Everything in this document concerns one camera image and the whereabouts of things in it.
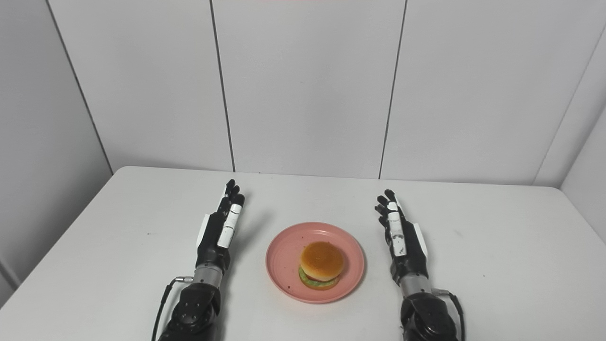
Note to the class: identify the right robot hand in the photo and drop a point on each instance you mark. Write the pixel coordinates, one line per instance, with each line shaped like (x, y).
(402, 241)

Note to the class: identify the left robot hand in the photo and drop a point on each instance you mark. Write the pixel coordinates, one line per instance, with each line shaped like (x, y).
(220, 232)

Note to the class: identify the pink round plate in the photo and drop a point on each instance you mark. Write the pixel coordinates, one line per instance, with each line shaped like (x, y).
(289, 255)

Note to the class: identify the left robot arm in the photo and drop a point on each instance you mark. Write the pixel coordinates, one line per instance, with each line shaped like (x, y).
(196, 303)

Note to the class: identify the toy hamburger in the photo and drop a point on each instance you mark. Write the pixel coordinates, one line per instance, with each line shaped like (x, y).
(321, 264)

